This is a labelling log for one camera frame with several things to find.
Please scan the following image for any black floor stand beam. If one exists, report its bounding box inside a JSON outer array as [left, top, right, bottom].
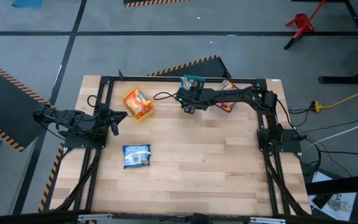
[[305, 173, 358, 195]]

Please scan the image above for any black aluminium table frame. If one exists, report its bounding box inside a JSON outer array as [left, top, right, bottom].
[[50, 74, 312, 218]]

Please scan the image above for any blue floor sheet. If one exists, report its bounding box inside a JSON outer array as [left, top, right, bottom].
[[11, 0, 45, 9]]

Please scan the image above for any large black hazard-striped mat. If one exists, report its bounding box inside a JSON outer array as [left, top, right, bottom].
[[0, 54, 60, 153]]

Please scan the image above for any black desk leg frame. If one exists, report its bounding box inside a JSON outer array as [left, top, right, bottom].
[[318, 0, 358, 85]]

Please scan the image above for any white floor cable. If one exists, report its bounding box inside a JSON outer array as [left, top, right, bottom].
[[303, 114, 358, 150]]

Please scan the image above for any yellow black hazard tape strip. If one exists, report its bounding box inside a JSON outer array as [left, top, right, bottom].
[[38, 142, 65, 213]]

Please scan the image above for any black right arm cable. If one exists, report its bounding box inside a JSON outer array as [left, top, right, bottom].
[[152, 91, 181, 101]]

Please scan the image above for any orange Maruchan chicken noodle packet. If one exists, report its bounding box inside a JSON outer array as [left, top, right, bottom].
[[122, 86, 154, 121]]

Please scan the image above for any yellow cable plug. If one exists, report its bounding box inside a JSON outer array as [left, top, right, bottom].
[[310, 100, 323, 113]]

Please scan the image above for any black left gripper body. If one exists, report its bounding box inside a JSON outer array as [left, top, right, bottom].
[[98, 102, 120, 137]]

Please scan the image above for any yellow plastic bin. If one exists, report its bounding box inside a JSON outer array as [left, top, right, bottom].
[[119, 86, 155, 121]]

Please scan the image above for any white printed paper sheet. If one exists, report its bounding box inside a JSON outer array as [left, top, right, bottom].
[[309, 170, 358, 222]]

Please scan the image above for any yellow extension cable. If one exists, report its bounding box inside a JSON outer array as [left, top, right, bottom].
[[320, 84, 358, 110]]

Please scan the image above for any red floor stand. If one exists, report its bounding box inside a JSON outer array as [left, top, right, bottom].
[[283, 0, 328, 50]]

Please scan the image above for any teal plastic bin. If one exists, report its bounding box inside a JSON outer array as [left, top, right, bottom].
[[181, 73, 205, 93]]

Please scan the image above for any black floor cable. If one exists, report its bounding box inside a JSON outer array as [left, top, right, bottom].
[[317, 150, 358, 156], [303, 115, 358, 134]]

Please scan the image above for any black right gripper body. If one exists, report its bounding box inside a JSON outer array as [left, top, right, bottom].
[[176, 86, 206, 110]]

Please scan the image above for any blue Maruchan noodle packet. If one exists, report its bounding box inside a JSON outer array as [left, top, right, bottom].
[[122, 143, 152, 170], [180, 76, 196, 91]]

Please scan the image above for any black hazard-striped floor mat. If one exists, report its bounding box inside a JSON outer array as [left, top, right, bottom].
[[147, 55, 229, 78], [122, 0, 189, 9]]

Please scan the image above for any red Maruchan noodle packet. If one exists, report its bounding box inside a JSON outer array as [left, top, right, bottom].
[[214, 80, 239, 113]]

